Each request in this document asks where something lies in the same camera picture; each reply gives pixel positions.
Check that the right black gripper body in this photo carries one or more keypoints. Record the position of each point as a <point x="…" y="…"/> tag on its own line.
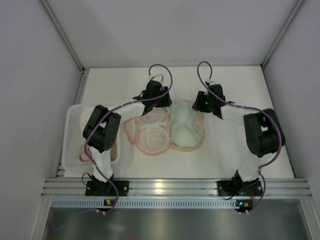
<point x="200" y="104"/>

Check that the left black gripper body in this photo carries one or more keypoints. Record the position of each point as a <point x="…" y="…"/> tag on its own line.
<point x="162" y="101"/>

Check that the mint green bra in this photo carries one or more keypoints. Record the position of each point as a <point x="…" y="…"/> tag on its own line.
<point x="186" y="125"/>

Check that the floral pink laundry bag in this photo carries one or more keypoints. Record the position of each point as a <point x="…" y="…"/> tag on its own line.
<point x="151" y="133"/>

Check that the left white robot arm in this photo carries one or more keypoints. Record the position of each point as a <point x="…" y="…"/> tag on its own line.
<point x="101" y="129"/>

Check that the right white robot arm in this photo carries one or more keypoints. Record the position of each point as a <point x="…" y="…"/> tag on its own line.
<point x="263" y="134"/>

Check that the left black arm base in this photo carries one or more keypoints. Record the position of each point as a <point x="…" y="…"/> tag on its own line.
<point x="98" y="188"/>

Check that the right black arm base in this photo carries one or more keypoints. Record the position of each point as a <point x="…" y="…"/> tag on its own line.
<point x="228" y="189"/>

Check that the white and pink garments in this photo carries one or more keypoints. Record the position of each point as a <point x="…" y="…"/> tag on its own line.
<point x="85" y="114"/>

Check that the white plastic basket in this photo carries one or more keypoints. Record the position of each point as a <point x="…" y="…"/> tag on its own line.
<point x="73" y="140"/>

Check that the aluminium mounting rail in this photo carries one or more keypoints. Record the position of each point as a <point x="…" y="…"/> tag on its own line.
<point x="203" y="188"/>

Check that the white slotted cable duct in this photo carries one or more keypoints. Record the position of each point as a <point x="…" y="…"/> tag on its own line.
<point x="148" y="203"/>

